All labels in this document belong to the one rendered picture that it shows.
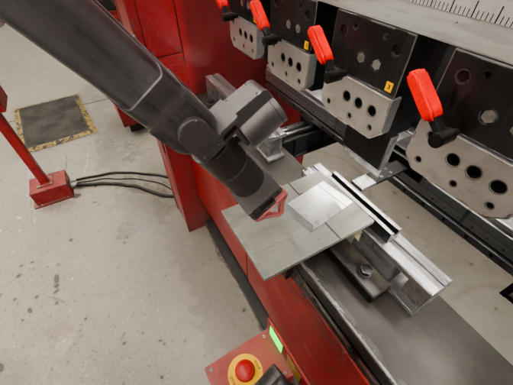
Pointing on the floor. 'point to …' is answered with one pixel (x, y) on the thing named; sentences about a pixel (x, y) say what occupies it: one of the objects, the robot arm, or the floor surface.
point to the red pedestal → (50, 192)
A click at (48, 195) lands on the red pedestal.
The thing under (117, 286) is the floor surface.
